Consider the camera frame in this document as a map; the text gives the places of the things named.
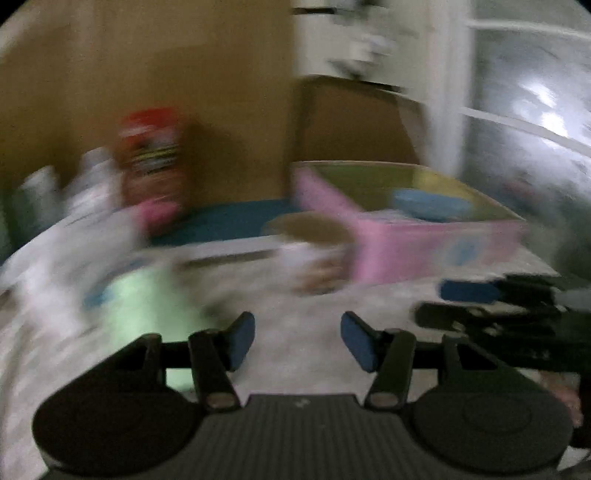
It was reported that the teal quilted mat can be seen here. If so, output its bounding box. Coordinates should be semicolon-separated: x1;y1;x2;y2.
150;199;300;247

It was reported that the person's right hand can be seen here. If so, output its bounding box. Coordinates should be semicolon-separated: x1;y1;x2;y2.
540;371;584;428

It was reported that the light green soft cloth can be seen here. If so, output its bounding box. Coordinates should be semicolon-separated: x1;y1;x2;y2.
98;269;205;393

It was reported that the teal printed sponge pack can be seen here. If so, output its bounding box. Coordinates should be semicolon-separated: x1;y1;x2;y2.
391;189;473;223

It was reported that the pink macaron tin box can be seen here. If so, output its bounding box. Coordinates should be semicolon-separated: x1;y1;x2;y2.
291;160;527;284

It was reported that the white tissue pack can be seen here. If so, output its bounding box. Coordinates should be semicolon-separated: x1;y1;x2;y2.
1;147;144;335

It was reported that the brown cardboard sheet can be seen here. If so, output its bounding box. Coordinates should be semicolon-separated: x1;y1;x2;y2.
1;1;294;205

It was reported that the white round snack can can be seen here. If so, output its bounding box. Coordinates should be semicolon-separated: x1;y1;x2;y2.
263;212;356;295

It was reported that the red snack box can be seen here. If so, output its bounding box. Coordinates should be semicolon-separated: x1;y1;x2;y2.
116;107;188;211

